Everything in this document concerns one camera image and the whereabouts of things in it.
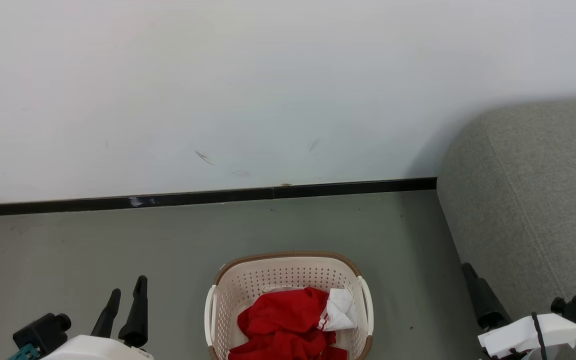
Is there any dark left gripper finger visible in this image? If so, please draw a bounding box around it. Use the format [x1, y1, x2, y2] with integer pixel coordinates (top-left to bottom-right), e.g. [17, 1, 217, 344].
[90, 288, 122, 339]
[118, 275, 149, 349]

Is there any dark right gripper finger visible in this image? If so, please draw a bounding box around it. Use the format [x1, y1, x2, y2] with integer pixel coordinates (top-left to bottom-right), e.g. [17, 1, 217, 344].
[461, 262, 513, 332]

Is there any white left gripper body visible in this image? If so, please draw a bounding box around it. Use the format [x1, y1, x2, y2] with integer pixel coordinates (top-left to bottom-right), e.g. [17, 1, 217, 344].
[43, 334, 155, 360]

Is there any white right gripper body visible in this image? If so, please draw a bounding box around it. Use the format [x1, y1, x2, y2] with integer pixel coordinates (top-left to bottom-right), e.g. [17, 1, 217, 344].
[477, 313, 576, 360]

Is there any red garment with white band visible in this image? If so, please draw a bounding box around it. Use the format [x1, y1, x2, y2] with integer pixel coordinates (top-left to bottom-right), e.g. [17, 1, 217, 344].
[228, 286, 349, 360]

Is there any red and white striped garment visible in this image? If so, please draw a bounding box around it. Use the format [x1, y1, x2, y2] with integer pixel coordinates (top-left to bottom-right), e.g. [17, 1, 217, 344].
[318, 287, 359, 332]

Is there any grey fabric sofa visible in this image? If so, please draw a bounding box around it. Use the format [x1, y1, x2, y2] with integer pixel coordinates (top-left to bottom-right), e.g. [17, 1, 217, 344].
[436, 96, 576, 360]

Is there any cream perforated laundry basket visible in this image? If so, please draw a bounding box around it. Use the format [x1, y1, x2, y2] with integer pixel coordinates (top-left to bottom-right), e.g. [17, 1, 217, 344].
[204, 251, 375, 360]

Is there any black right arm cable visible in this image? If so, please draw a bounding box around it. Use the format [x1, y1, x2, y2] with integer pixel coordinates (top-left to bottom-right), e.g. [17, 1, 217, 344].
[531, 312, 549, 360]

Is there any black wall baseboard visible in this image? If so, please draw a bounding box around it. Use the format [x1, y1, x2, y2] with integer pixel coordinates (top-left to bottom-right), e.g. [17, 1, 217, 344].
[0, 177, 438, 218]

